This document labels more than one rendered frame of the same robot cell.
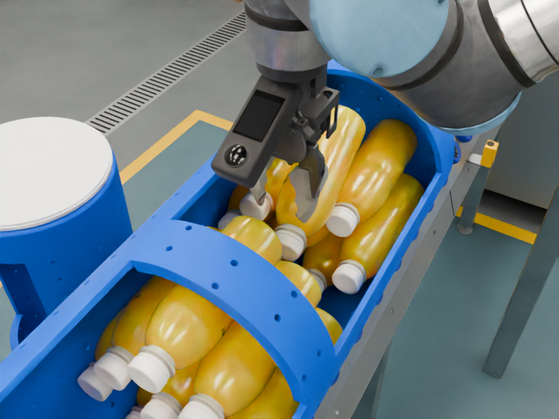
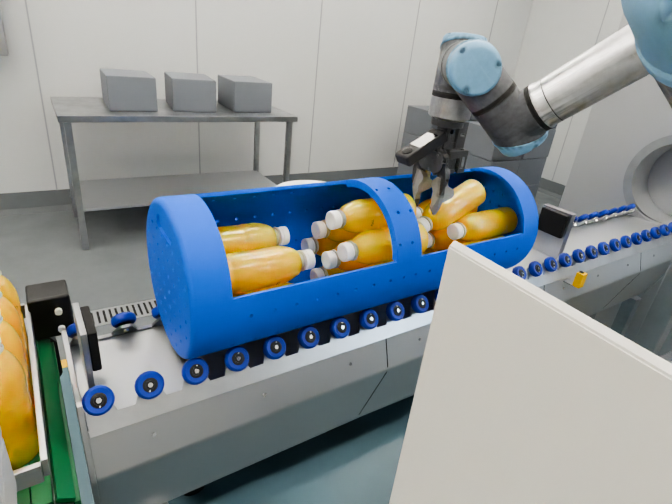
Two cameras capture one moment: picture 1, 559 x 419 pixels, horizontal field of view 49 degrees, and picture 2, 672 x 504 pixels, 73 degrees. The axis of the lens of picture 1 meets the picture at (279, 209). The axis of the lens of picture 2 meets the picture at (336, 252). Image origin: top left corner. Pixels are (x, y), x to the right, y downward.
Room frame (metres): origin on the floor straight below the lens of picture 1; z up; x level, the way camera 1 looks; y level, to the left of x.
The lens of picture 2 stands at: (-0.48, -0.25, 1.51)
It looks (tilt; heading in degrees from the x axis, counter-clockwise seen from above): 25 degrees down; 24
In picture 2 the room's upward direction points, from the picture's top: 7 degrees clockwise
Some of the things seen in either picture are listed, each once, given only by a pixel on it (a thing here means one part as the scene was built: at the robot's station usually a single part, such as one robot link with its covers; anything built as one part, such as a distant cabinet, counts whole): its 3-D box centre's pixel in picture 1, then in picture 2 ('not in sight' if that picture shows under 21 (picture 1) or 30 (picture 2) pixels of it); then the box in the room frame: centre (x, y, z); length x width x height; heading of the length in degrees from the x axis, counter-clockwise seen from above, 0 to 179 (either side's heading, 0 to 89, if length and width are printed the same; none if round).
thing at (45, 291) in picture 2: not in sight; (50, 313); (-0.03, 0.55, 0.95); 0.10 x 0.07 x 0.10; 61
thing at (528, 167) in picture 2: not in sight; (470, 150); (4.21, 0.55, 0.59); 1.20 x 0.80 x 1.19; 59
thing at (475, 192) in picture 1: (482, 165); (607, 355); (1.64, -0.70, 0.31); 0.06 x 0.06 x 0.63; 61
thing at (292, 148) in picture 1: (293, 100); (444, 146); (0.56, -0.01, 1.30); 0.09 x 0.08 x 0.12; 151
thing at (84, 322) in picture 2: not in sight; (89, 347); (-0.09, 0.36, 0.99); 0.10 x 0.02 x 0.12; 61
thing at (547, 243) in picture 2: not in sight; (550, 231); (1.07, -0.30, 1.00); 0.10 x 0.04 x 0.15; 61
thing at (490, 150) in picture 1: (475, 149); (571, 275); (0.96, -0.38, 0.92); 0.08 x 0.03 x 0.05; 61
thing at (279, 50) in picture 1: (289, 32); (449, 108); (0.56, -0.01, 1.38); 0.10 x 0.09 x 0.05; 61
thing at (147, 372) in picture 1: (150, 369); (335, 219); (0.32, 0.12, 1.16); 0.04 x 0.02 x 0.04; 61
